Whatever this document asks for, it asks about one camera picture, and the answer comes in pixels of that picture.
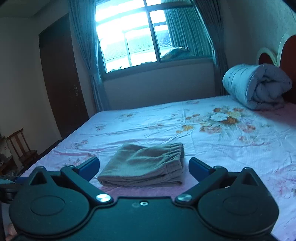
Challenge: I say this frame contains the red wooden headboard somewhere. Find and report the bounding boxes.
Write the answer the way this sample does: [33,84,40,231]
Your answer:
[256,30,296,104]

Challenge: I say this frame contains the grey-brown fleece pants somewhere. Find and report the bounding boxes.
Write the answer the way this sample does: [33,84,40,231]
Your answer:
[97,143,185,187]

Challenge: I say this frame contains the right dark curtain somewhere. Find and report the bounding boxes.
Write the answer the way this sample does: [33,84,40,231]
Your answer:
[194,0,228,95]

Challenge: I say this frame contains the dark brown wooden door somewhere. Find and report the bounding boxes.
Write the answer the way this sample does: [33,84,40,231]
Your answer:
[39,14,89,138]

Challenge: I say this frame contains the blue-grey curtain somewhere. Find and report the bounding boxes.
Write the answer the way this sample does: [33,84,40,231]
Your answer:
[68,0,109,112]

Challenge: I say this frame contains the wooden chair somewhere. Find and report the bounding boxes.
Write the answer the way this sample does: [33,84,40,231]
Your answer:
[6,128,39,168]

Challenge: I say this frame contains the bright glass window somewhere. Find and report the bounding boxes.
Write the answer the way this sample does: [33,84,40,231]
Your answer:
[95,0,212,74]

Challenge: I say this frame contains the floral white bed sheet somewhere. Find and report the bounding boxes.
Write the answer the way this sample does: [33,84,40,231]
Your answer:
[21,94,296,241]

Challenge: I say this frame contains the rolled light blue quilt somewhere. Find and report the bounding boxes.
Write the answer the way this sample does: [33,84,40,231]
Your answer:
[222,64,292,110]

